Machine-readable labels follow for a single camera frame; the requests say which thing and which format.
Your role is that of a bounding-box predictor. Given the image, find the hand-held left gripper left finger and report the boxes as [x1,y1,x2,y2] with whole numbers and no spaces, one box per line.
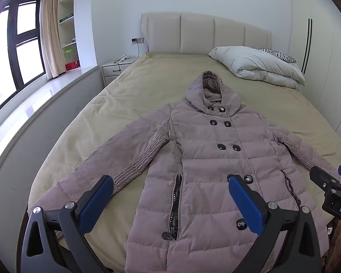
[20,175,114,273]

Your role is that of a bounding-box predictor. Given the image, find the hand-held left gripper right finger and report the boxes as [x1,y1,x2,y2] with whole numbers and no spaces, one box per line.
[228,175,321,273]

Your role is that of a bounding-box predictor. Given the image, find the mauve hooded padded jacket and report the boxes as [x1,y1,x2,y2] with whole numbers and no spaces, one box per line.
[27,72,341,273]

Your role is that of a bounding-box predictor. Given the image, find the white wardrobe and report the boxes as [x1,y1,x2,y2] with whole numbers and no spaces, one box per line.
[288,0,341,137]

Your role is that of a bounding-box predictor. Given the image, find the white window sill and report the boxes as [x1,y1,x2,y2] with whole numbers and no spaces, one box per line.
[0,65,101,177]

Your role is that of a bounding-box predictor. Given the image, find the bed with beige sheet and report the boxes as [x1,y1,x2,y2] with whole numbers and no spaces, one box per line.
[25,52,341,273]

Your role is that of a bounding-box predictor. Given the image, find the zebra print pillow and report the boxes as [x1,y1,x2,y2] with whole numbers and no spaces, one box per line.
[254,48,297,63]

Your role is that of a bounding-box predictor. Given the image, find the white folded duvet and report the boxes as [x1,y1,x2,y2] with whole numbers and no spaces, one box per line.
[208,46,306,88]

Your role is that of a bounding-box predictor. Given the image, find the white nightstand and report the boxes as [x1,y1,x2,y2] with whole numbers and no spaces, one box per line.
[101,56,138,87]

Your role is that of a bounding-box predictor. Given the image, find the beige curtain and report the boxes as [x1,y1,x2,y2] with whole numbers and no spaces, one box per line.
[40,0,66,78]

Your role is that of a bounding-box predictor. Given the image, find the cream padded headboard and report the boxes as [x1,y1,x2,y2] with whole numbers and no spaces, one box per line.
[141,13,272,56]

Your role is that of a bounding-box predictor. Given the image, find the black framed window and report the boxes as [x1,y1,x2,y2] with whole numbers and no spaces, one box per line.
[0,0,47,120]

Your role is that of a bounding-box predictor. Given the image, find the black charger cable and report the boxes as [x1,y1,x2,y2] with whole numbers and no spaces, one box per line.
[114,42,140,63]

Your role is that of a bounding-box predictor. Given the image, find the white open wall shelf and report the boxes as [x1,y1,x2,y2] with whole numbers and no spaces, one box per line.
[58,0,81,71]

